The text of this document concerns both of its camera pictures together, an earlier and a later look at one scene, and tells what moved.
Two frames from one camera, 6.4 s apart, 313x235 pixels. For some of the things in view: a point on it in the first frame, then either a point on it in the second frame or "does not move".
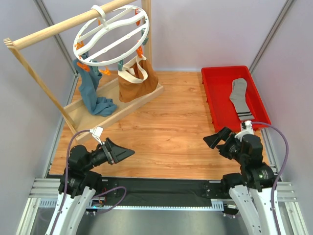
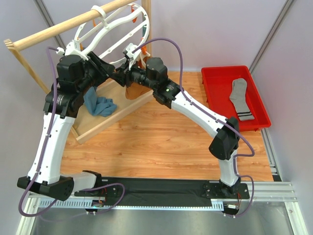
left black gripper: [108, 152] to [95, 64]
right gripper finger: [212, 140] to [121, 77]
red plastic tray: [218, 85] does not move
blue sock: [89, 83] does not move
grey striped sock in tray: [238, 98] does not move
